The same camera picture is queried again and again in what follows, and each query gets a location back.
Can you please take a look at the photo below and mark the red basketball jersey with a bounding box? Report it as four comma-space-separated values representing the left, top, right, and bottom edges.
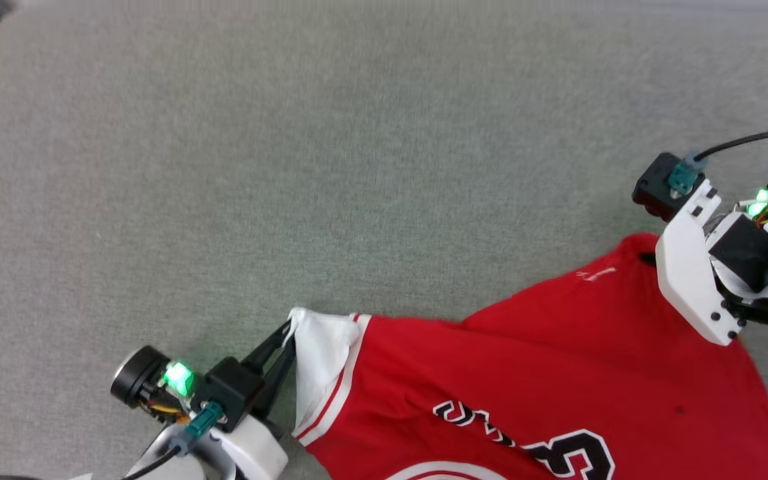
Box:
289, 232, 768, 480

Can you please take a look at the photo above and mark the right gripper white and black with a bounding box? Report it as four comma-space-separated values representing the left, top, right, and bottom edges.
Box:
655, 161, 768, 346

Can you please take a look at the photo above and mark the left gripper white and black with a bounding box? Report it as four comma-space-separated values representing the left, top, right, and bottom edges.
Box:
110, 321, 297, 480

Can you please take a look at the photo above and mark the left camera cable teal plug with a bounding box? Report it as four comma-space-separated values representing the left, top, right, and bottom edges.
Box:
117, 400, 226, 480

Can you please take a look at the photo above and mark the camera cable teal plug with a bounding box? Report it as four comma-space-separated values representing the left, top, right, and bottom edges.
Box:
117, 400, 226, 480
666, 127, 768, 198

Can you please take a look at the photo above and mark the right camera cable teal plug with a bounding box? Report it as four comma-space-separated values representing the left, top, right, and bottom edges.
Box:
666, 127, 768, 198

